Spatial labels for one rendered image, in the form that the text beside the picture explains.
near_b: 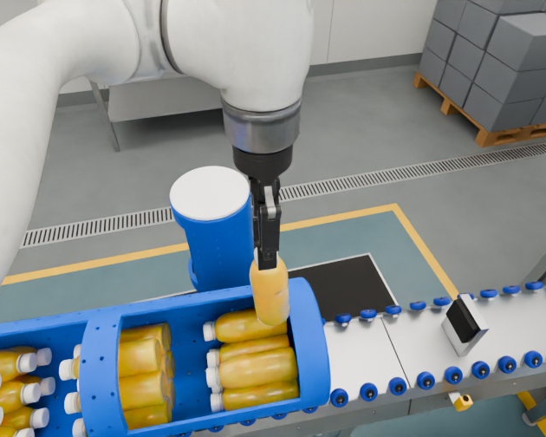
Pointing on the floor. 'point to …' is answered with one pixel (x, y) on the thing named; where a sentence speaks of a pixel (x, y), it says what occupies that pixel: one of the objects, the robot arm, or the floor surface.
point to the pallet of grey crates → (498, 66)
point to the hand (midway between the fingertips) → (264, 244)
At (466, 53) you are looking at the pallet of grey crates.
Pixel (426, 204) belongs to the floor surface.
